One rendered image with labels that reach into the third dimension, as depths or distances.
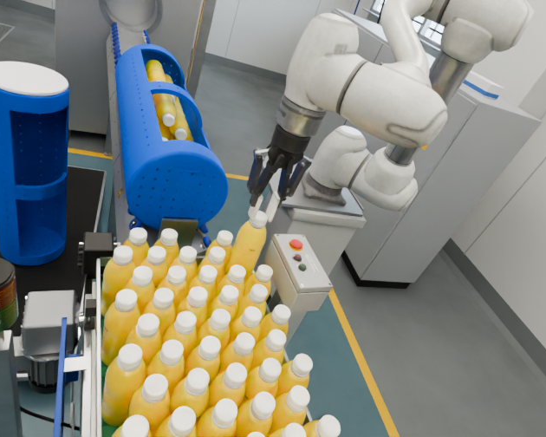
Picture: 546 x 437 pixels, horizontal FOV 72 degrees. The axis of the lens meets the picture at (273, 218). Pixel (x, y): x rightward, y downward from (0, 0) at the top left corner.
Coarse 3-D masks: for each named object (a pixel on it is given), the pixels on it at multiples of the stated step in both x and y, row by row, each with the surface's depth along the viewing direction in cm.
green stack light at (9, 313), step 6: (6, 306) 54; (12, 306) 55; (0, 312) 53; (6, 312) 54; (12, 312) 55; (18, 312) 58; (0, 318) 54; (6, 318) 55; (12, 318) 56; (0, 324) 55; (6, 324) 55; (12, 324) 57; (0, 330) 55
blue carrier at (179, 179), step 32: (128, 64) 146; (128, 96) 128; (128, 128) 115; (192, 128) 149; (128, 160) 105; (160, 160) 98; (192, 160) 101; (128, 192) 101; (160, 192) 104; (192, 192) 108; (224, 192) 112; (160, 224) 112
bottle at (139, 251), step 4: (128, 240) 89; (124, 244) 90; (128, 244) 89; (132, 244) 88; (136, 244) 89; (140, 244) 89; (144, 244) 90; (132, 248) 89; (136, 248) 89; (140, 248) 90; (144, 248) 90; (148, 248) 92; (136, 252) 89; (140, 252) 90; (144, 252) 90; (136, 256) 89; (140, 256) 90; (144, 256) 91; (136, 260) 90; (140, 260) 90; (136, 264) 91
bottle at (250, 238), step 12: (240, 228) 92; (252, 228) 89; (264, 228) 91; (240, 240) 91; (252, 240) 90; (264, 240) 92; (240, 252) 92; (252, 252) 92; (228, 264) 97; (240, 264) 94; (252, 264) 95
